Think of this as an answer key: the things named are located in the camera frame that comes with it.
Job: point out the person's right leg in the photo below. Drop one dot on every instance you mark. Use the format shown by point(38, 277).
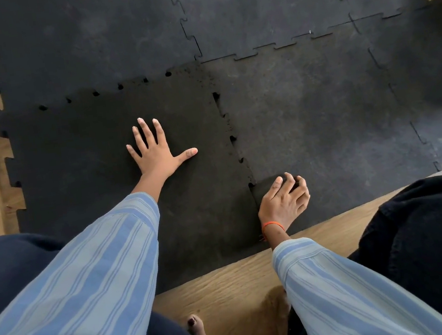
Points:
point(431, 251)

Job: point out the person's leg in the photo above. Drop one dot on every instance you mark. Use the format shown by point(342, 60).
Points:
point(11, 266)
point(431, 251)

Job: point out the person's right forearm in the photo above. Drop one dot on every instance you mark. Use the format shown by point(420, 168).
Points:
point(344, 303)

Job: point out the person's left forearm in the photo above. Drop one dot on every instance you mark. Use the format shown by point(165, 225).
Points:
point(84, 297)

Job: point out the black interlocking mat tile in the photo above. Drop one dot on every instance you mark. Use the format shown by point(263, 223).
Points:
point(95, 169)

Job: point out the group of black floor mats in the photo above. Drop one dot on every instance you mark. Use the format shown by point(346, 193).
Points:
point(319, 112)

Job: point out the person's left leg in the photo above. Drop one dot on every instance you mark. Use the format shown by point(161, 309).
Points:
point(11, 266)

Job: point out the person's left hand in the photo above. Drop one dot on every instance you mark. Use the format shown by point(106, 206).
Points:
point(157, 157)

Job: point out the person's right hand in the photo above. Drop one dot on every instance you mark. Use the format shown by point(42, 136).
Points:
point(284, 203)

